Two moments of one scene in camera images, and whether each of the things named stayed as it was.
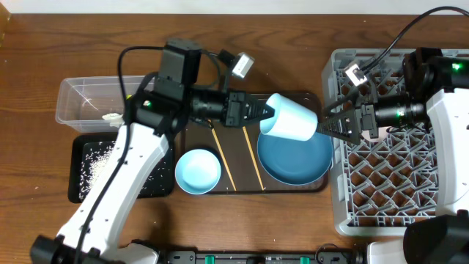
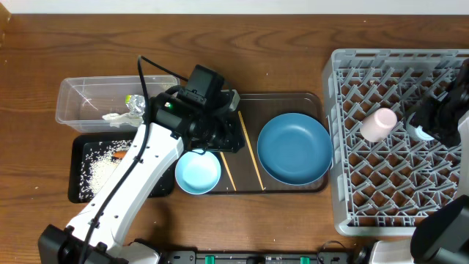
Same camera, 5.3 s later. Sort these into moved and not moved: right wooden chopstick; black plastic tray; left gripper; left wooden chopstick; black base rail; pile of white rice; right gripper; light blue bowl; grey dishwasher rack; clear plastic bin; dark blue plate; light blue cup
Moved: light blue cup; right gripper; left gripper; clear plastic bin
Not moved: dark blue plate; black plastic tray; pile of white rice; left wooden chopstick; right wooden chopstick; black base rail; grey dishwasher rack; light blue bowl
